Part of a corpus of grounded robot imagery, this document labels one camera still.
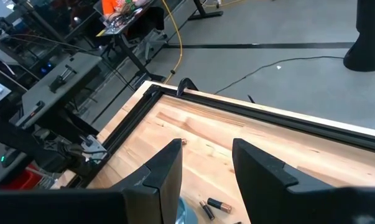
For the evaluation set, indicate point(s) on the black phone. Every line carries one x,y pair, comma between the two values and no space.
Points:
32,112

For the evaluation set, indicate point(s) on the person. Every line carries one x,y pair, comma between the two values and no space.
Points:
111,6

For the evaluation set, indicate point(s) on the small black zip tie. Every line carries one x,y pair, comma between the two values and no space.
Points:
251,99

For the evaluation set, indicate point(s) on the black pole stand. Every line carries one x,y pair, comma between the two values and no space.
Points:
367,37

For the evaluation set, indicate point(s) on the grey desk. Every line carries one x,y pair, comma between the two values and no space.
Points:
59,93

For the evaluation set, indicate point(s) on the grey office chair base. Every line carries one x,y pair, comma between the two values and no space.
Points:
154,42

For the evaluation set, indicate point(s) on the long teal plastic bin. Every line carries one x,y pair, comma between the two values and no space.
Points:
184,215

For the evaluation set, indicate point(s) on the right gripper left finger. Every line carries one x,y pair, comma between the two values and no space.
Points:
153,186

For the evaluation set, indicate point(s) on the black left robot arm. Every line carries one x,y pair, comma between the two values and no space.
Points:
7,137

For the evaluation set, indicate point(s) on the black table clamp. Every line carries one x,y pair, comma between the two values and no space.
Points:
185,84

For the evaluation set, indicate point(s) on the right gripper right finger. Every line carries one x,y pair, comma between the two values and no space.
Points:
262,180

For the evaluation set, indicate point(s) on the cylindrical battery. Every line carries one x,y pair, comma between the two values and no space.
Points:
219,205
207,210

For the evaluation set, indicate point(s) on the red box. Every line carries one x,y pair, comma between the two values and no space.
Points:
22,182

